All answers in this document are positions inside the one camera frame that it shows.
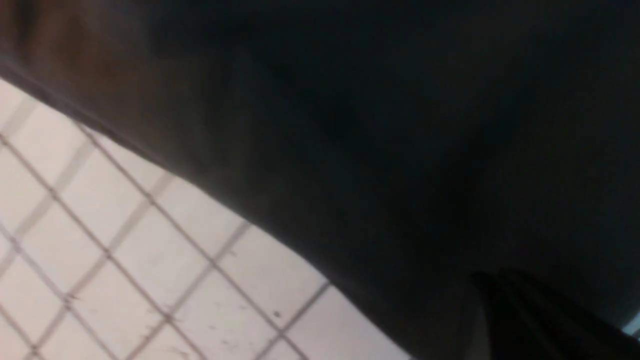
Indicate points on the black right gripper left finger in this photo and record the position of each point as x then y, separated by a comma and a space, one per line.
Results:
495, 320

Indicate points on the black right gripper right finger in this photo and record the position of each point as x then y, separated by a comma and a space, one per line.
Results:
539, 323

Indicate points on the gray long-sleeved shirt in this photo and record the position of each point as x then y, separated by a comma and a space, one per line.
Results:
396, 145

